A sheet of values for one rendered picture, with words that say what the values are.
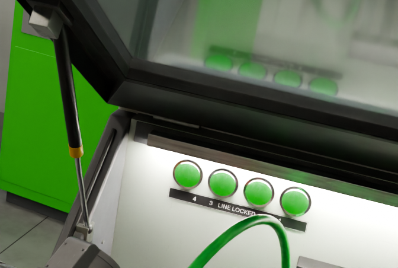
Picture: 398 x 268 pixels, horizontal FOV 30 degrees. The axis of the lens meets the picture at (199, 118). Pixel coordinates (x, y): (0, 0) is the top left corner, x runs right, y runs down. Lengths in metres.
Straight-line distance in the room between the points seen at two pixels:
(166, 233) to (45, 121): 2.70
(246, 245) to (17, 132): 2.90
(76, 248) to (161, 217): 0.47
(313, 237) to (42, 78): 2.81
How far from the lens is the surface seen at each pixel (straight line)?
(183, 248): 1.28
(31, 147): 4.03
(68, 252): 0.81
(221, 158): 1.17
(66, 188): 3.97
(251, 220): 0.97
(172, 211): 1.26
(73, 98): 0.96
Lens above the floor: 1.83
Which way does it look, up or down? 17 degrees down
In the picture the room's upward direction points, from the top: 10 degrees clockwise
